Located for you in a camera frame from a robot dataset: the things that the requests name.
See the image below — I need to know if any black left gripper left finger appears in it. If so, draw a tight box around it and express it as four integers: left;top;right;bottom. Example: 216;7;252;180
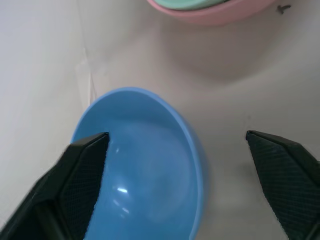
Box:
0;131;111;240

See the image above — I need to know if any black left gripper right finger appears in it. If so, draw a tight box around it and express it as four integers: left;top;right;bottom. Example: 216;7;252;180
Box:
245;130;320;240

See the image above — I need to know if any blue bowl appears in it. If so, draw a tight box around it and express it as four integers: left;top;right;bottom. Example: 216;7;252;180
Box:
70;86;207;240

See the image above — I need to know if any pink bowl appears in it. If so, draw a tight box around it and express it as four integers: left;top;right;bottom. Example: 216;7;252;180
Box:
146;0;279;27

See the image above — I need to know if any green bowl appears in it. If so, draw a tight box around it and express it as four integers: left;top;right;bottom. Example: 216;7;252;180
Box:
152;0;232;11

